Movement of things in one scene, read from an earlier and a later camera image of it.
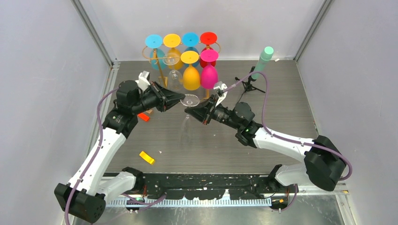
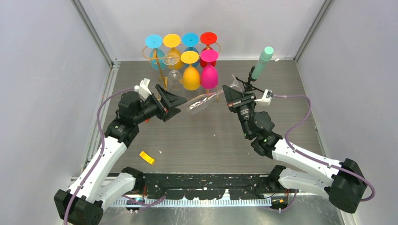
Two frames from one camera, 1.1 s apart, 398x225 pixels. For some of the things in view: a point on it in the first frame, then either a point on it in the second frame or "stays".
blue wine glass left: [157, 59] stays
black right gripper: [200, 111] → [232, 95]
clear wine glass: [187, 133] → [199, 101]
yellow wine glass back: [172, 41] stays
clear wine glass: [175, 79] stays
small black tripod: [248, 85] stays
